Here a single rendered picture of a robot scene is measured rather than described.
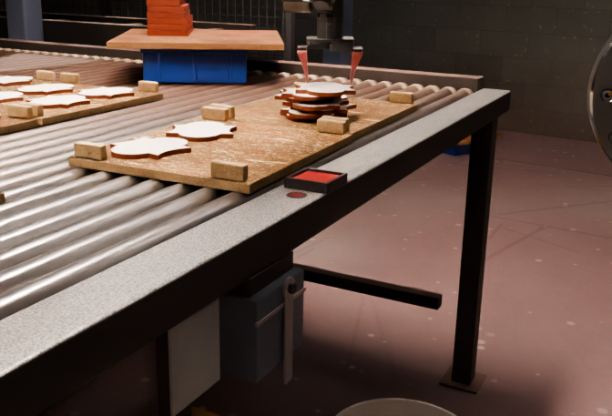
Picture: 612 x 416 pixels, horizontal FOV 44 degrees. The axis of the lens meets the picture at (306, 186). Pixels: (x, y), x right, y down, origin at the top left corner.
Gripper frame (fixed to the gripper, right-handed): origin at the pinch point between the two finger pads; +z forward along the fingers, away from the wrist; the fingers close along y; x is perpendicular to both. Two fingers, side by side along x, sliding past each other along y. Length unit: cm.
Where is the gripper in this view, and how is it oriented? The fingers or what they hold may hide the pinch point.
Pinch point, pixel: (329, 79)
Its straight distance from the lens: 169.4
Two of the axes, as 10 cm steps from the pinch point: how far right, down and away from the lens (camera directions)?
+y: -10.0, 0.0, 0.0
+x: 0.0, 2.9, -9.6
